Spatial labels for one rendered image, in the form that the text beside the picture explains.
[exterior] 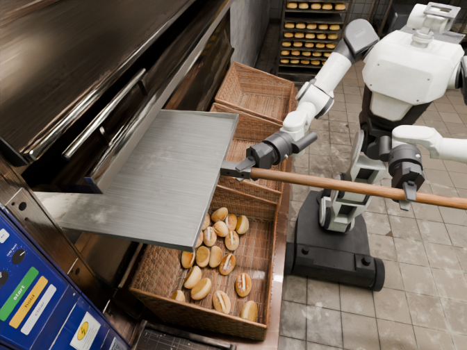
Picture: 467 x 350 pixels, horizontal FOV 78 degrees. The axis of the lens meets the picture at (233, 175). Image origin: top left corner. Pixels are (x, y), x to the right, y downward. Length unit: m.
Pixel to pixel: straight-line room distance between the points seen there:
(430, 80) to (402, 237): 1.48
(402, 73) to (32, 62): 1.04
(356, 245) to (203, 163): 1.38
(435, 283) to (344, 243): 0.63
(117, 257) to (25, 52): 0.60
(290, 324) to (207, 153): 1.26
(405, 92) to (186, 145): 0.77
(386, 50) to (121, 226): 1.01
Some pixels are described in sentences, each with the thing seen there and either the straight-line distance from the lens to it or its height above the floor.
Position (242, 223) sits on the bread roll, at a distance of 1.38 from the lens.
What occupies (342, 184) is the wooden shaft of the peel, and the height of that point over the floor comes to 1.21.
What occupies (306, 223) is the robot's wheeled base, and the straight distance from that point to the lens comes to 2.03.
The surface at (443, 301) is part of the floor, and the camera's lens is 2.30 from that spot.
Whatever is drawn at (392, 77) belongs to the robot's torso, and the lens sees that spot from 1.18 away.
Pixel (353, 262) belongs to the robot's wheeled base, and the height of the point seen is 0.19.
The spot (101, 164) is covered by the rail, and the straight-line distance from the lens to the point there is 0.56.
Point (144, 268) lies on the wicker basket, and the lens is 1.12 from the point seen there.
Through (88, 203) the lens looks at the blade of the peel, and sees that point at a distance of 0.87.
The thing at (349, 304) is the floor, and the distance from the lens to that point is 2.03.
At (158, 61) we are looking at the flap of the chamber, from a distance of 0.98.
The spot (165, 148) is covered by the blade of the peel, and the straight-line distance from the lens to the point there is 0.96.
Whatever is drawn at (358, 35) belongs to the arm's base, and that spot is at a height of 1.40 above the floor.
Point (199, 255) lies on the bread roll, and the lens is 1.31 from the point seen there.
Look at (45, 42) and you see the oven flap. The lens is 0.70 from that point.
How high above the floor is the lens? 1.79
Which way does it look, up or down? 46 degrees down
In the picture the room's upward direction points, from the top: straight up
